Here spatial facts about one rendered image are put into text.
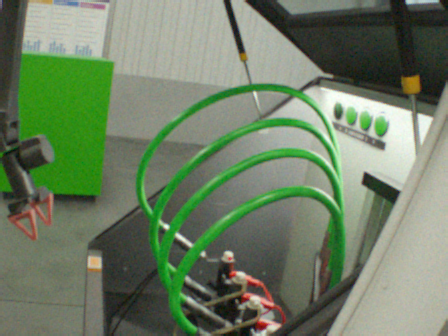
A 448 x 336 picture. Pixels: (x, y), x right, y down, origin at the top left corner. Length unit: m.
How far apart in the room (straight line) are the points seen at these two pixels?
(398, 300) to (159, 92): 6.85
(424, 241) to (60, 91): 3.65
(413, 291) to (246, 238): 0.80
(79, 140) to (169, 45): 3.56
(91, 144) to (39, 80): 0.73
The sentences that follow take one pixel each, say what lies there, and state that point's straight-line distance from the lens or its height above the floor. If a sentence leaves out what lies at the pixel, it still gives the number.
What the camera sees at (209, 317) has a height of 1.08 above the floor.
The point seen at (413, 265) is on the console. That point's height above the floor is 1.30.
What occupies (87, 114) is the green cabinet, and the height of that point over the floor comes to 0.82.
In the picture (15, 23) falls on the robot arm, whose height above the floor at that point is 1.47.
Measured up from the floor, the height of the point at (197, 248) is 1.23.
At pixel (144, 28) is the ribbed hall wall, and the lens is 7.14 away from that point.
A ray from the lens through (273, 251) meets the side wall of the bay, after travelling 1.23.
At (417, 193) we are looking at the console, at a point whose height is 1.35.
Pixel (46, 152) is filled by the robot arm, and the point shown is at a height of 1.19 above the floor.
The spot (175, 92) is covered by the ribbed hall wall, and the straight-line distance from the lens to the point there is 7.21.
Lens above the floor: 1.45
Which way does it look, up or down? 14 degrees down
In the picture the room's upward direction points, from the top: 9 degrees clockwise
